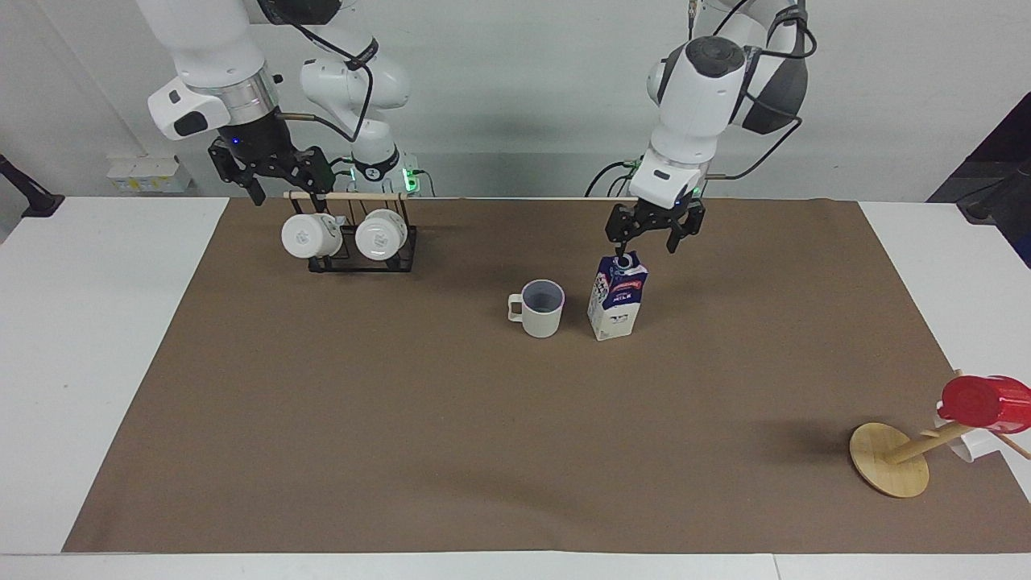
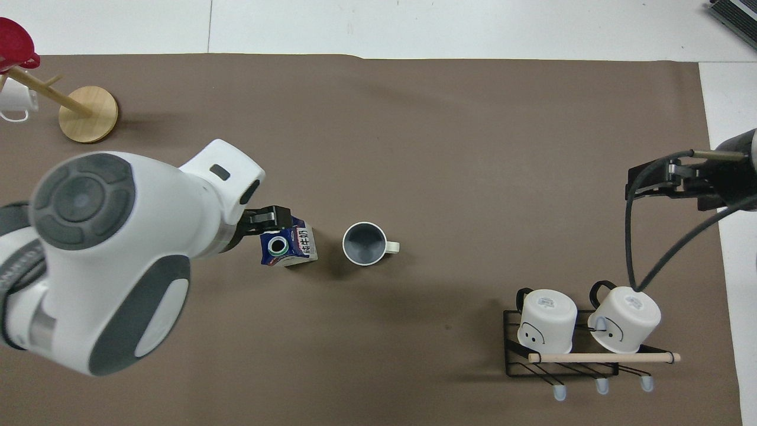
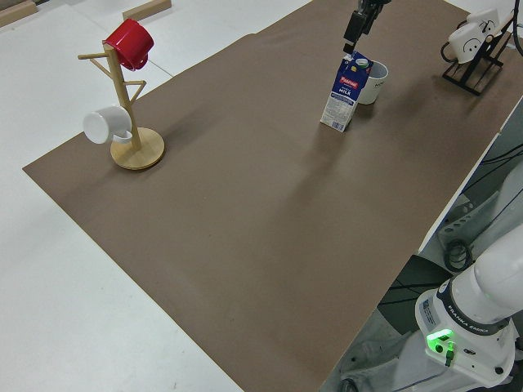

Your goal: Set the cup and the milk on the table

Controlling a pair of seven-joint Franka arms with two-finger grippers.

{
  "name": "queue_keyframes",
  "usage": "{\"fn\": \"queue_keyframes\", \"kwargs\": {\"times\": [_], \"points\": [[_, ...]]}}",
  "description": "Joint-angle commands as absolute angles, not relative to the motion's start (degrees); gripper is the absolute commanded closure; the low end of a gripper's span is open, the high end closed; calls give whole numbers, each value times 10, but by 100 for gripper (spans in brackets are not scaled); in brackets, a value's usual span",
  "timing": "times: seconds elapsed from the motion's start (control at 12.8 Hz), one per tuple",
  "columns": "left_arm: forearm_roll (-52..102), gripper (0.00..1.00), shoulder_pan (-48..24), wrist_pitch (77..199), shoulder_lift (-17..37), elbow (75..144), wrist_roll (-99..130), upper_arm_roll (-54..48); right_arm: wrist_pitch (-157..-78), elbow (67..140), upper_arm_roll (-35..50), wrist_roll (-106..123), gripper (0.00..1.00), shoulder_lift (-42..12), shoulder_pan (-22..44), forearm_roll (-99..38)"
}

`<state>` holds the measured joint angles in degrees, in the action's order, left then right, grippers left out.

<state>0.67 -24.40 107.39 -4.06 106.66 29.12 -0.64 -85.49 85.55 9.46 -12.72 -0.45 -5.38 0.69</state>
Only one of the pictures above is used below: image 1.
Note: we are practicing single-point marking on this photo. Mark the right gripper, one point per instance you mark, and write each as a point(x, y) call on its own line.
point(256, 137)

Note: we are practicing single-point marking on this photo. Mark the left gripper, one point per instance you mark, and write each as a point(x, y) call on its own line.
point(662, 213)

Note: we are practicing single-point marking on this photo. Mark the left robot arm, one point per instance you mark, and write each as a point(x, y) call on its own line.
point(699, 105)

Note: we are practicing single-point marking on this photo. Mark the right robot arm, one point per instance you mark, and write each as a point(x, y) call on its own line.
point(205, 44)

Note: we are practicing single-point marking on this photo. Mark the blue and white milk carton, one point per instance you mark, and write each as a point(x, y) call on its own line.
point(616, 300)

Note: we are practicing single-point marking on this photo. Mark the red cup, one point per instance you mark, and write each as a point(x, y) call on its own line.
point(987, 401)

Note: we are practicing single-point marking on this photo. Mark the clear white cup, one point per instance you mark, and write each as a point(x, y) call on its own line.
point(970, 445)

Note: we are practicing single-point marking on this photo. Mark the white box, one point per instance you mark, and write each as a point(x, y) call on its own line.
point(149, 175)

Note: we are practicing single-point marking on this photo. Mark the grey mug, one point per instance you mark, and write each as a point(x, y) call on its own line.
point(541, 316)

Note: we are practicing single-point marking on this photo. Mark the black stand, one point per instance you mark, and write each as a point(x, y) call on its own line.
point(32, 197)
point(999, 177)

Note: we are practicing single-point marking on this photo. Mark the wooden mug tree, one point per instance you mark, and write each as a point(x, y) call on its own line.
point(888, 459)

